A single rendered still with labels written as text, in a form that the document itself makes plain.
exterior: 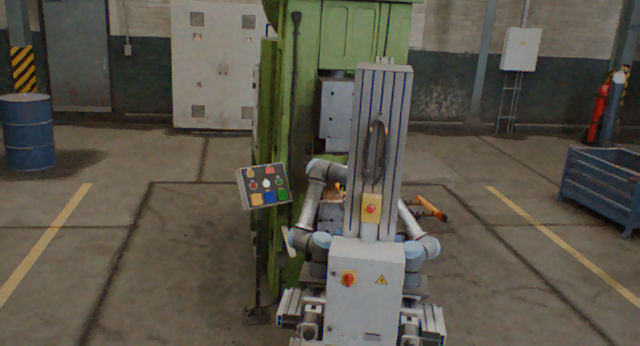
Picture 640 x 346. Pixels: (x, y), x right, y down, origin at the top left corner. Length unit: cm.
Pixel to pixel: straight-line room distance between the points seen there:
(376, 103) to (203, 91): 683
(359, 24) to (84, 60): 677
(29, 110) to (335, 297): 562
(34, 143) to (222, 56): 313
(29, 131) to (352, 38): 477
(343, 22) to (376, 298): 204
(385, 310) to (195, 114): 702
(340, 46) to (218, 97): 541
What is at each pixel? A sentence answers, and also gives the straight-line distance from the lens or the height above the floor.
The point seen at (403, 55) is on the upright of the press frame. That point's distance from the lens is 400.
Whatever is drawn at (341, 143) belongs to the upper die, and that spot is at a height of 133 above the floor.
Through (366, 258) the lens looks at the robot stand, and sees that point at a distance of 243.
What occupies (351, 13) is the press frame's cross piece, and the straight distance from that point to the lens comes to 386.
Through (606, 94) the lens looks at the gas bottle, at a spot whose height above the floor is 94.
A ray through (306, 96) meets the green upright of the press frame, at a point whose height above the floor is 163.
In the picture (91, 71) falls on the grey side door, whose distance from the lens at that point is 999.
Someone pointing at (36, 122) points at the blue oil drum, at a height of 62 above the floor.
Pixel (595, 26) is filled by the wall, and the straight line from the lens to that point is 1161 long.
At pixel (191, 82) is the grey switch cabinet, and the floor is 85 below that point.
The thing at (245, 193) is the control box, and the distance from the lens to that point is 360.
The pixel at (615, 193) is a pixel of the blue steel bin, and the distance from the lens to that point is 691.
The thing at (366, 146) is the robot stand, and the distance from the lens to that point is 243.
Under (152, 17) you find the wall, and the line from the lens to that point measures 969.
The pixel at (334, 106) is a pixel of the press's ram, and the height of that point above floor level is 160.
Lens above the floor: 232
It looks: 18 degrees down
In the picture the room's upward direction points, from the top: 4 degrees clockwise
